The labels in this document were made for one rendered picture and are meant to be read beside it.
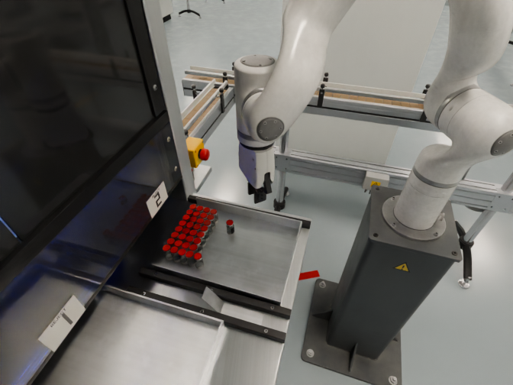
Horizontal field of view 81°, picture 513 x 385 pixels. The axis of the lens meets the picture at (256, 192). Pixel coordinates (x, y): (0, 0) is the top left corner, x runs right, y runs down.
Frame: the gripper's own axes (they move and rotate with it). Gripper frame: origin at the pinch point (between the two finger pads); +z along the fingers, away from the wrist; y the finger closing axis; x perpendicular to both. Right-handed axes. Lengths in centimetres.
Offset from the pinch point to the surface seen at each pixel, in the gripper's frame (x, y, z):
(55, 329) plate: -46.9, 12.5, 4.2
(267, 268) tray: -1.9, 10.3, 18.8
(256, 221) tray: 2.6, -5.7, 18.8
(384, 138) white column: 136, -72, 67
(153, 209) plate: -24.5, -11.4, 6.0
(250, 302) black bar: -10.4, 17.6, 17.0
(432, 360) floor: 74, 42, 107
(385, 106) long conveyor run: 83, -37, 14
